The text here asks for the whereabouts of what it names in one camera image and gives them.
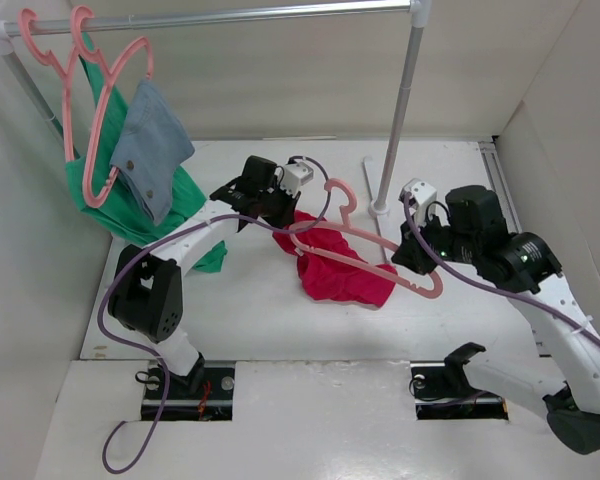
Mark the red t shirt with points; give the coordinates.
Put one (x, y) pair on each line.
(326, 279)

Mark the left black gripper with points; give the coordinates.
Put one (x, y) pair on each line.
(287, 216)

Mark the pink hanger holding green shirt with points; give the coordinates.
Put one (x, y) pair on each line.
(26, 17)

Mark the pink plastic hanger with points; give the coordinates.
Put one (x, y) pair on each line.
(305, 222)

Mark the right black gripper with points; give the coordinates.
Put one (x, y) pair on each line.
(412, 255)

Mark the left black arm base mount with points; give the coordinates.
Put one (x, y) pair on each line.
(212, 401)

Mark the metal clothes rack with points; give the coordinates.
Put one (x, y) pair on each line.
(419, 11)

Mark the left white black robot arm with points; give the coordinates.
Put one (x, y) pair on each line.
(148, 299)

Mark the pink hanger holding denim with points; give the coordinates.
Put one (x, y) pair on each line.
(78, 17)

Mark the blue denim garment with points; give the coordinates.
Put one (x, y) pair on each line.
(152, 145)

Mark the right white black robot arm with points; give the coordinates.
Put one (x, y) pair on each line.
(466, 235)

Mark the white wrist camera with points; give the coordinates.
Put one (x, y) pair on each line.
(295, 176)
(417, 196)

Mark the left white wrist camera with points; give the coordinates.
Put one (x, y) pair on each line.
(295, 176)

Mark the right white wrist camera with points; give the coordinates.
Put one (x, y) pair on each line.
(417, 196)

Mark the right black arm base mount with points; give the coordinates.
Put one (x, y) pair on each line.
(441, 390)

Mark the aluminium rail right side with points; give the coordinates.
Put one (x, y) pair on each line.
(499, 184)

